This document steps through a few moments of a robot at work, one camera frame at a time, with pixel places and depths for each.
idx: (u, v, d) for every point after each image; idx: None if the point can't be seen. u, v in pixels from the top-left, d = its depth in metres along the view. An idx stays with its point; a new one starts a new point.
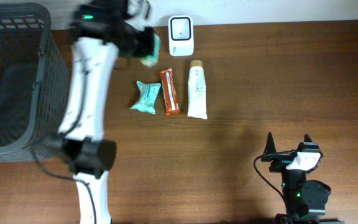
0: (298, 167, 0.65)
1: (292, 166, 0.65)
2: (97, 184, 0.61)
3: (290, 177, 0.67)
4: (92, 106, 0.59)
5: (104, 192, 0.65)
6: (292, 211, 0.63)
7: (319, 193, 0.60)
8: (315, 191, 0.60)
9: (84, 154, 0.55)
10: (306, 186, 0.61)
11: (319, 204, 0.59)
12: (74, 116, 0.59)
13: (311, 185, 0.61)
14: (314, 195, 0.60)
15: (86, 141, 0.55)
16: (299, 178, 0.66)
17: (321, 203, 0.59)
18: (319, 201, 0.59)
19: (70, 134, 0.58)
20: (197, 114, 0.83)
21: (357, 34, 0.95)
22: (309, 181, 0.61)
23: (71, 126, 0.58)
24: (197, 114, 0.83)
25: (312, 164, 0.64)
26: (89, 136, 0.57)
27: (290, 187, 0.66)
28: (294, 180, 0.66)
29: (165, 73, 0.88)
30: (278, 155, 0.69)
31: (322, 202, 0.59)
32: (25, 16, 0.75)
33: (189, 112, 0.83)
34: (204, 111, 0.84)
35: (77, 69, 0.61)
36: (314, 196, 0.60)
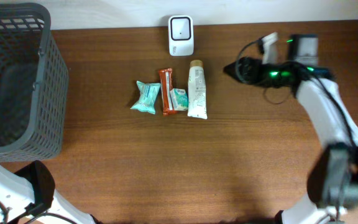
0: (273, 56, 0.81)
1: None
2: (55, 206, 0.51)
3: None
4: None
5: (67, 204, 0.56)
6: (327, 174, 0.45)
7: (312, 83, 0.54)
8: (329, 106, 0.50)
9: (38, 206, 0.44)
10: (335, 127, 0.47)
11: (306, 107, 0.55)
12: None
13: (339, 120, 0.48)
14: (326, 123, 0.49)
15: (33, 207, 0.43)
16: (347, 132, 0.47)
17: (308, 109, 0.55)
18: (314, 91, 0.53)
19: (10, 217, 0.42)
20: (198, 114, 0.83)
21: (357, 34, 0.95)
22: (332, 82, 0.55)
23: (2, 216, 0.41)
24: (197, 114, 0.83)
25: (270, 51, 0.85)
26: (30, 202, 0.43)
27: None
28: (353, 132, 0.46)
29: (165, 73, 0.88)
30: (330, 74, 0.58)
31: (316, 93, 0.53)
32: (27, 16, 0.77)
33: (189, 112, 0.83)
34: (204, 111, 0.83)
35: (47, 31, 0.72)
36: (326, 122, 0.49)
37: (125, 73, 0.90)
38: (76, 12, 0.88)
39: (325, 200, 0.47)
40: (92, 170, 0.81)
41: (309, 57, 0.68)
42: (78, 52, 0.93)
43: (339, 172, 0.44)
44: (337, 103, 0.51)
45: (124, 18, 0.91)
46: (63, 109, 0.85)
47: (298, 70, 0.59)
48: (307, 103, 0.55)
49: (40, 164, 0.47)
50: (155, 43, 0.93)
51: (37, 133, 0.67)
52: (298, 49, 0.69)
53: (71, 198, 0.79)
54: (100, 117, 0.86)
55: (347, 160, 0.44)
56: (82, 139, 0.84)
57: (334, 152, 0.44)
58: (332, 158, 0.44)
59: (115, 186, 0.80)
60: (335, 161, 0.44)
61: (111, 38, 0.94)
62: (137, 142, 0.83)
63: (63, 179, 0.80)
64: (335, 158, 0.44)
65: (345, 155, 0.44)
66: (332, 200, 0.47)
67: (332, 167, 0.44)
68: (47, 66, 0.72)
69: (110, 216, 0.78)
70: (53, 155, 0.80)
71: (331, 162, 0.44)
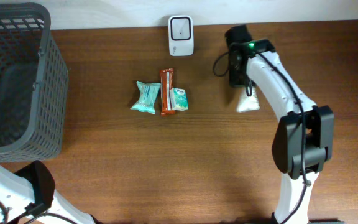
0: None
1: (308, 105, 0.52)
2: (55, 206, 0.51)
3: (319, 109, 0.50)
4: None
5: (67, 204, 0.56)
6: (288, 144, 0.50)
7: (258, 61, 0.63)
8: (270, 77, 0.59)
9: (38, 207, 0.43)
10: (284, 96, 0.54)
11: (257, 81, 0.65)
12: None
13: (286, 91, 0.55)
14: (277, 94, 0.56)
15: (33, 208, 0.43)
16: (295, 100, 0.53)
17: (258, 83, 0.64)
18: (259, 66, 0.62)
19: (10, 217, 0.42)
20: (248, 107, 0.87)
21: (356, 33, 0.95)
22: (276, 54, 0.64)
23: (2, 216, 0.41)
24: (248, 107, 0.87)
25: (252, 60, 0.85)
26: (30, 202, 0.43)
27: (321, 157, 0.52)
28: (299, 102, 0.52)
29: (166, 73, 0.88)
30: (270, 46, 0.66)
31: (261, 68, 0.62)
32: (27, 16, 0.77)
33: (238, 108, 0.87)
34: (253, 103, 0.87)
35: (46, 30, 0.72)
36: (275, 93, 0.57)
37: (125, 73, 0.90)
38: (76, 12, 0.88)
39: (291, 168, 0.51)
40: (92, 170, 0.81)
41: (245, 41, 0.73)
42: (78, 52, 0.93)
43: (296, 140, 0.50)
44: (285, 78, 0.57)
45: (124, 18, 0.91)
46: (63, 110, 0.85)
47: (242, 50, 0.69)
48: (260, 79, 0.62)
49: (41, 165, 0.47)
50: (155, 43, 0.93)
51: (37, 133, 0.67)
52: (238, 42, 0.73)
53: (71, 198, 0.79)
54: (100, 117, 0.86)
55: (302, 128, 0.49)
56: (82, 139, 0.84)
57: (286, 125, 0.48)
58: (291, 127, 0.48)
59: (115, 186, 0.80)
60: (293, 130, 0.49)
61: (111, 38, 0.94)
62: (137, 142, 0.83)
63: (63, 179, 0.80)
64: (292, 128, 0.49)
65: (299, 124, 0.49)
66: (297, 167, 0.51)
67: (291, 135, 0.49)
68: (47, 66, 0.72)
69: (110, 216, 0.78)
70: (53, 155, 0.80)
71: (290, 131, 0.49)
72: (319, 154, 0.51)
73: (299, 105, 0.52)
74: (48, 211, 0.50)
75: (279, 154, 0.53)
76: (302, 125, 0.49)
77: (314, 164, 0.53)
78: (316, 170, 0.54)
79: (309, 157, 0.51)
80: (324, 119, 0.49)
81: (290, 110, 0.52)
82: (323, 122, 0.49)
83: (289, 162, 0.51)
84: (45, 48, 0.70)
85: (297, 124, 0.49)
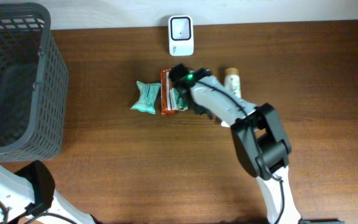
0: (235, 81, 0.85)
1: (250, 108, 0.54)
2: (55, 206, 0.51)
3: (261, 107, 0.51)
4: None
5: (67, 205, 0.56)
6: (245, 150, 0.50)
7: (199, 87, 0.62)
8: (214, 97, 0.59)
9: (38, 207, 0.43)
10: (227, 107, 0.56)
11: (206, 104, 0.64)
12: None
13: (228, 103, 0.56)
14: (222, 110, 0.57)
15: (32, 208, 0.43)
16: (237, 107, 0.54)
17: (208, 106, 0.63)
18: (201, 93, 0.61)
19: (10, 217, 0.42)
20: None
21: (356, 33, 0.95)
22: (212, 77, 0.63)
23: (2, 216, 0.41)
24: None
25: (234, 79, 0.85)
26: (30, 202, 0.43)
27: (281, 153, 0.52)
28: (242, 108, 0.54)
29: (166, 72, 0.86)
30: (206, 72, 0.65)
31: (203, 93, 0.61)
32: (27, 16, 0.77)
33: None
34: None
35: (46, 30, 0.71)
36: (221, 110, 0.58)
37: (125, 73, 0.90)
38: (76, 12, 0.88)
39: (257, 173, 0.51)
40: (92, 170, 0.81)
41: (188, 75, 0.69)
42: (78, 52, 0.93)
43: (252, 144, 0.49)
44: (227, 95, 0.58)
45: (124, 18, 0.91)
46: (63, 110, 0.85)
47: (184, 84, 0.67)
48: (208, 103, 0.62)
49: (40, 165, 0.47)
50: (155, 43, 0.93)
51: (37, 133, 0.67)
52: (179, 73, 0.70)
53: (71, 198, 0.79)
54: (100, 117, 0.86)
55: (251, 132, 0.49)
56: (82, 139, 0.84)
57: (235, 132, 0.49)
58: (240, 134, 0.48)
59: (115, 186, 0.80)
60: (243, 137, 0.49)
61: (111, 38, 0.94)
62: (137, 142, 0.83)
63: (63, 179, 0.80)
64: (242, 135, 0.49)
65: (247, 129, 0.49)
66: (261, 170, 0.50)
67: (245, 142, 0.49)
68: (47, 66, 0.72)
69: (110, 216, 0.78)
70: (53, 155, 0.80)
71: (241, 138, 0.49)
72: (279, 149, 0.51)
73: (242, 111, 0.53)
74: (48, 212, 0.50)
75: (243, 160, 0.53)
76: (250, 128, 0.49)
77: (277, 161, 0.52)
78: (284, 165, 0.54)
79: (269, 156, 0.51)
80: (268, 116, 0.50)
81: (235, 117, 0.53)
82: (268, 120, 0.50)
83: (253, 168, 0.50)
84: (45, 49, 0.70)
85: (245, 130, 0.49)
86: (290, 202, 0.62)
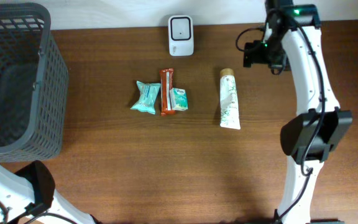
0: (230, 83, 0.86)
1: (332, 105, 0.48)
2: (55, 206, 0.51)
3: (342, 112, 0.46)
4: None
5: (67, 205, 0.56)
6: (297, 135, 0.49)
7: (293, 35, 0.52)
8: (304, 60, 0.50)
9: (38, 208, 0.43)
10: (311, 89, 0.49)
11: (288, 56, 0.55)
12: None
13: (316, 82, 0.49)
14: (302, 84, 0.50)
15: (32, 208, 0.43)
16: (321, 98, 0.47)
17: (288, 55, 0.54)
18: (296, 46, 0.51)
19: (10, 217, 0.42)
20: (234, 120, 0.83)
21: (356, 33, 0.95)
22: (319, 33, 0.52)
23: (2, 216, 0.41)
24: (234, 120, 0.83)
25: (229, 79, 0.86)
26: (30, 203, 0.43)
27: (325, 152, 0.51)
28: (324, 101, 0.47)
29: (166, 73, 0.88)
30: (317, 22, 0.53)
31: (298, 48, 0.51)
32: (27, 16, 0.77)
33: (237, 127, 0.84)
34: (232, 116, 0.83)
35: (46, 30, 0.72)
36: (301, 82, 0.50)
37: (125, 73, 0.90)
38: (76, 12, 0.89)
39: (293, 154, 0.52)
40: (92, 170, 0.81)
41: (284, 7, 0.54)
42: (78, 52, 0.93)
43: (307, 134, 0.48)
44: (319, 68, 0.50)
45: (124, 19, 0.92)
46: (63, 110, 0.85)
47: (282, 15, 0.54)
48: (291, 58, 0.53)
49: (40, 165, 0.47)
50: (155, 43, 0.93)
51: (37, 133, 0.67)
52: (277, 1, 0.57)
53: (71, 198, 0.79)
54: (100, 117, 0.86)
55: (316, 127, 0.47)
56: (82, 139, 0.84)
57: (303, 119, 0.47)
58: (304, 124, 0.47)
59: (115, 186, 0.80)
60: (306, 127, 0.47)
61: (111, 38, 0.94)
62: (137, 142, 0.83)
63: (63, 179, 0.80)
64: (306, 124, 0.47)
65: (314, 122, 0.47)
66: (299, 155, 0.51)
67: (303, 130, 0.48)
68: (47, 66, 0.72)
69: (109, 216, 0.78)
70: (53, 156, 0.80)
71: (304, 127, 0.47)
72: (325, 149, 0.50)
73: (323, 103, 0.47)
74: (47, 212, 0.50)
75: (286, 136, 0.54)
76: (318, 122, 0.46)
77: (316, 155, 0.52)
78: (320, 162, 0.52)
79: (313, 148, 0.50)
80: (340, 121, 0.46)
81: (311, 107, 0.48)
82: (340, 126, 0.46)
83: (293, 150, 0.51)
84: (45, 49, 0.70)
85: (313, 122, 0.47)
86: (306, 199, 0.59)
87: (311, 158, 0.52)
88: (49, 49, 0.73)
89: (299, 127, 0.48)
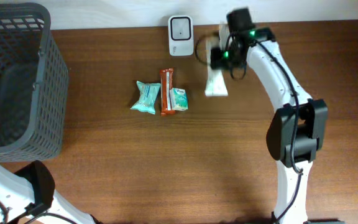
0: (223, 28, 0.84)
1: (304, 98, 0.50)
2: (55, 206, 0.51)
3: (314, 101, 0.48)
4: None
5: (68, 205, 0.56)
6: (281, 134, 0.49)
7: (257, 50, 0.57)
8: (270, 68, 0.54)
9: (38, 207, 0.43)
10: (281, 89, 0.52)
11: (257, 71, 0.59)
12: None
13: (283, 81, 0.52)
14: (273, 86, 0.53)
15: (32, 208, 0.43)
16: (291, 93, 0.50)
17: (257, 72, 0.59)
18: (260, 57, 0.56)
19: (10, 218, 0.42)
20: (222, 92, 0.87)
21: (355, 33, 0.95)
22: (276, 44, 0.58)
23: (2, 216, 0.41)
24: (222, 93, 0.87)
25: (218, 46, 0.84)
26: (30, 202, 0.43)
27: (311, 147, 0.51)
28: (296, 95, 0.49)
29: (166, 73, 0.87)
30: (273, 38, 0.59)
31: (261, 59, 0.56)
32: (26, 16, 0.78)
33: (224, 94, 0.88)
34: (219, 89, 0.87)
35: (47, 30, 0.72)
36: (271, 88, 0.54)
37: (125, 73, 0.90)
38: (76, 12, 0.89)
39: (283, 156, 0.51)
40: (92, 170, 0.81)
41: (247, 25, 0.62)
42: (78, 52, 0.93)
43: (289, 130, 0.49)
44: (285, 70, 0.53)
45: (124, 18, 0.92)
46: (63, 110, 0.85)
47: (243, 35, 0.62)
48: (259, 71, 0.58)
49: (40, 165, 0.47)
50: (155, 43, 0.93)
51: (37, 133, 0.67)
52: (240, 25, 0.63)
53: (71, 198, 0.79)
54: (100, 117, 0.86)
55: (295, 121, 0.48)
56: (82, 139, 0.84)
57: (280, 114, 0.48)
58: (283, 119, 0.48)
59: (115, 186, 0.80)
60: (286, 122, 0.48)
61: (111, 38, 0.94)
62: (137, 142, 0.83)
63: (63, 179, 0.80)
64: (284, 119, 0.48)
65: (292, 116, 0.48)
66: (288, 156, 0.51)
67: (284, 127, 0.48)
68: (47, 66, 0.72)
69: (109, 217, 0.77)
70: (53, 156, 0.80)
71: (283, 122, 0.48)
72: (312, 144, 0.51)
73: (295, 97, 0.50)
74: (47, 212, 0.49)
75: (271, 140, 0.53)
76: (296, 115, 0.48)
77: (305, 153, 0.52)
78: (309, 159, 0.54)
79: (299, 145, 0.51)
80: (316, 111, 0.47)
81: (286, 102, 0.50)
82: (316, 115, 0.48)
83: (281, 151, 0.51)
84: (45, 49, 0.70)
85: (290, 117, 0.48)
86: (301, 200, 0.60)
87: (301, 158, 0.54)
88: (50, 49, 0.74)
89: (279, 125, 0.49)
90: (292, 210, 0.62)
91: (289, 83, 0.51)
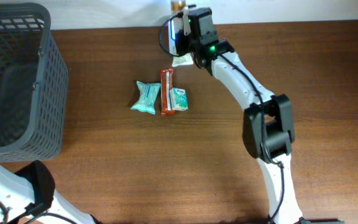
0: None
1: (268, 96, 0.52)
2: (55, 206, 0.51)
3: (277, 96, 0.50)
4: None
5: (68, 205, 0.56)
6: (252, 133, 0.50)
7: (218, 60, 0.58)
8: (233, 75, 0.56)
9: (38, 207, 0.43)
10: (245, 91, 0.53)
11: (223, 81, 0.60)
12: None
13: (246, 84, 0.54)
14: (238, 91, 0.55)
15: (32, 208, 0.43)
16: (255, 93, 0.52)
17: (223, 82, 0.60)
18: (221, 67, 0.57)
19: (10, 218, 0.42)
20: None
21: (355, 34, 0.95)
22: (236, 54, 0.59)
23: (2, 216, 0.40)
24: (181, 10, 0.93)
25: None
26: (30, 203, 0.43)
27: (284, 140, 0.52)
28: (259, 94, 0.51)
29: (166, 73, 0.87)
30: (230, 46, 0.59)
31: (224, 69, 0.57)
32: (27, 16, 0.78)
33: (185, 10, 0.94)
34: None
35: (47, 30, 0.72)
36: (238, 95, 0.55)
37: (125, 73, 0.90)
38: (76, 12, 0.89)
39: (260, 154, 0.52)
40: (91, 170, 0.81)
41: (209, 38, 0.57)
42: (78, 52, 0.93)
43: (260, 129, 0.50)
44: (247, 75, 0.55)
45: (125, 18, 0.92)
46: (63, 110, 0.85)
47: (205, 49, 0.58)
48: (224, 80, 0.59)
49: (40, 165, 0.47)
50: (155, 43, 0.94)
51: (37, 133, 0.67)
52: (198, 32, 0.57)
53: (71, 198, 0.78)
54: (100, 117, 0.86)
55: (261, 117, 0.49)
56: (82, 139, 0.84)
57: (247, 114, 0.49)
58: (250, 118, 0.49)
59: (115, 186, 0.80)
60: (253, 121, 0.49)
61: (111, 38, 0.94)
62: (137, 142, 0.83)
63: (63, 179, 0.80)
64: (252, 117, 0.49)
65: (258, 114, 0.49)
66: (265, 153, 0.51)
67: (253, 126, 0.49)
68: (47, 66, 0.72)
69: (109, 217, 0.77)
70: (53, 156, 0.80)
71: (251, 121, 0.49)
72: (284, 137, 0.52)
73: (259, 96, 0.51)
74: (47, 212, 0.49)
75: (247, 141, 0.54)
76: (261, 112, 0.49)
77: (280, 147, 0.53)
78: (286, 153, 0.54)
79: (273, 141, 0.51)
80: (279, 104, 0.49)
81: (251, 102, 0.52)
82: (282, 109, 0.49)
83: (256, 150, 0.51)
84: (45, 48, 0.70)
85: (257, 115, 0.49)
86: (289, 196, 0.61)
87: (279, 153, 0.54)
88: (50, 49, 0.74)
89: (249, 125, 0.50)
90: (284, 206, 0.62)
91: (252, 85, 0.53)
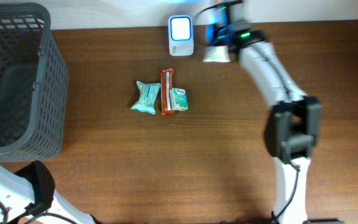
0: None
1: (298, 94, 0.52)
2: (55, 206, 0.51)
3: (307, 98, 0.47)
4: None
5: (68, 205, 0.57)
6: (276, 130, 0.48)
7: (251, 51, 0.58)
8: (263, 67, 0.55)
9: (38, 207, 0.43)
10: (275, 86, 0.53)
11: (251, 71, 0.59)
12: None
13: (277, 80, 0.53)
14: (268, 85, 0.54)
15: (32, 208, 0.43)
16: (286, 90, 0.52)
17: (251, 71, 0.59)
18: (252, 56, 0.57)
19: (10, 218, 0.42)
20: None
21: (355, 33, 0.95)
22: (267, 45, 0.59)
23: (2, 216, 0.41)
24: None
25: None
26: (30, 203, 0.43)
27: (306, 143, 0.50)
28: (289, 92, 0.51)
29: (166, 73, 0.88)
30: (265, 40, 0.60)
31: (253, 58, 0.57)
32: (27, 16, 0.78)
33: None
34: None
35: (46, 30, 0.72)
36: (265, 89, 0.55)
37: (125, 73, 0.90)
38: (76, 12, 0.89)
39: (278, 152, 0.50)
40: (91, 170, 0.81)
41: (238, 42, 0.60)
42: (78, 52, 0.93)
43: (284, 127, 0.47)
44: (279, 70, 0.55)
45: (124, 18, 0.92)
46: (63, 110, 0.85)
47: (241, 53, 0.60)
48: (252, 70, 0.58)
49: (40, 165, 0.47)
50: (155, 43, 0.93)
51: (37, 133, 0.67)
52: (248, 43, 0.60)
53: (71, 198, 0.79)
54: (100, 117, 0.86)
55: (289, 117, 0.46)
56: (82, 139, 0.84)
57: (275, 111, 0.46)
58: (276, 116, 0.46)
59: (115, 186, 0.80)
60: (280, 119, 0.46)
61: (111, 38, 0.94)
62: (137, 142, 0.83)
63: (63, 179, 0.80)
64: (279, 115, 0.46)
65: (288, 112, 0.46)
66: (284, 152, 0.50)
67: (278, 124, 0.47)
68: (47, 66, 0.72)
69: (109, 217, 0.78)
70: (53, 156, 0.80)
71: (277, 119, 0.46)
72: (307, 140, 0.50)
73: (289, 94, 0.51)
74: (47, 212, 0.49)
75: (268, 136, 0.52)
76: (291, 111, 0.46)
77: (299, 150, 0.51)
78: (304, 155, 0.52)
79: (294, 142, 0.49)
80: (309, 107, 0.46)
81: (280, 98, 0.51)
82: (311, 113, 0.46)
83: (276, 147, 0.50)
84: (45, 48, 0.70)
85: (285, 113, 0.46)
86: (302, 196, 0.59)
87: (297, 155, 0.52)
88: (49, 49, 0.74)
89: (275, 122, 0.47)
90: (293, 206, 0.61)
91: (283, 83, 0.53)
